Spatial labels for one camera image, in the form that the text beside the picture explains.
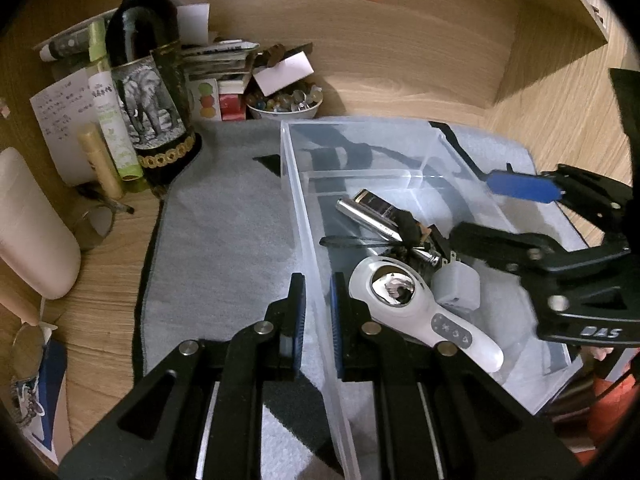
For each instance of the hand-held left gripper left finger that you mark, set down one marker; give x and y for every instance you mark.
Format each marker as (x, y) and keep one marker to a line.
(298, 320)

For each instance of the blue book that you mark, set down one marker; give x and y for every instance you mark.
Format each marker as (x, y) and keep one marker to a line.
(55, 390)

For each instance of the dark wine bottle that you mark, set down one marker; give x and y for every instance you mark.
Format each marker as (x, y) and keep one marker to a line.
(142, 20)

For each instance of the dark metal clip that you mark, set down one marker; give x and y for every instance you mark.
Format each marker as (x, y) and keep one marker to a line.
(420, 245)

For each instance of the eyeglasses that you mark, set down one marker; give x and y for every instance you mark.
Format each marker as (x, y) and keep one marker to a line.
(97, 220)

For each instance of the dark labelled tube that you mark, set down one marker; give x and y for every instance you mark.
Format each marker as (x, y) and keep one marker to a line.
(62, 46)

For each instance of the white paper sheet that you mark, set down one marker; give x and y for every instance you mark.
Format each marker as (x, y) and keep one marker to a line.
(194, 22)

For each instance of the green and white tube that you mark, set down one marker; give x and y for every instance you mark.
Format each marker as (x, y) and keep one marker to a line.
(112, 125)

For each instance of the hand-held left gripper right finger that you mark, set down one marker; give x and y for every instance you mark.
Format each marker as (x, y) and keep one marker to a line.
(336, 330)

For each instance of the clear plastic box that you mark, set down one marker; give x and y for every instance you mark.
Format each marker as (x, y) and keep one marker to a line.
(310, 200)

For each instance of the round mirror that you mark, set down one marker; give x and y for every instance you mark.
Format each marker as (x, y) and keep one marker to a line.
(27, 352)

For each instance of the bowl of marbles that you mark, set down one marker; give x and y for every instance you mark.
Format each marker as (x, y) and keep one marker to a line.
(285, 105)

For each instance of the white handheld facial device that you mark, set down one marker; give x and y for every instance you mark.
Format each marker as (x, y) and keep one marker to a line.
(450, 332)

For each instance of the white handwritten note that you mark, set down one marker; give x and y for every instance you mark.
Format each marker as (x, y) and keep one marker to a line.
(60, 110)

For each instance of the cream cylinder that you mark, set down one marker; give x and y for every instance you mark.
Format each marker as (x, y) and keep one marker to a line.
(35, 240)

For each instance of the white power adaptor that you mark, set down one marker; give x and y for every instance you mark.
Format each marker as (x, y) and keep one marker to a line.
(457, 287)

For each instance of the gold tube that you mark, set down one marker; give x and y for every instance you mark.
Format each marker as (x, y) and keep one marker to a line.
(102, 165)

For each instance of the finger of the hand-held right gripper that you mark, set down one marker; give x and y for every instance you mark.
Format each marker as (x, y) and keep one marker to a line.
(520, 185)
(500, 247)

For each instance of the silver metal cylinder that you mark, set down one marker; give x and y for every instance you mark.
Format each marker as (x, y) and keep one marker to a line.
(365, 217)

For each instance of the white card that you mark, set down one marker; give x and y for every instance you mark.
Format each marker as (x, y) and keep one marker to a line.
(282, 72)

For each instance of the red box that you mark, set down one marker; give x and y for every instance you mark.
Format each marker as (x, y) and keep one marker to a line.
(231, 106)

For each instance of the person's right forearm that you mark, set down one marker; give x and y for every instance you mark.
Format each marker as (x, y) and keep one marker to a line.
(610, 400)

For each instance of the black and gold lighter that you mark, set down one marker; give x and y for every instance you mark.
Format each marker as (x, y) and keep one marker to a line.
(380, 202)

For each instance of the macaron print box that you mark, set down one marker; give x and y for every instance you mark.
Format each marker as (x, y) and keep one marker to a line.
(206, 100)

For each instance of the grey towel with black stripes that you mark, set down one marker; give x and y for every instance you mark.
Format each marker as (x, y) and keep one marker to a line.
(220, 220)

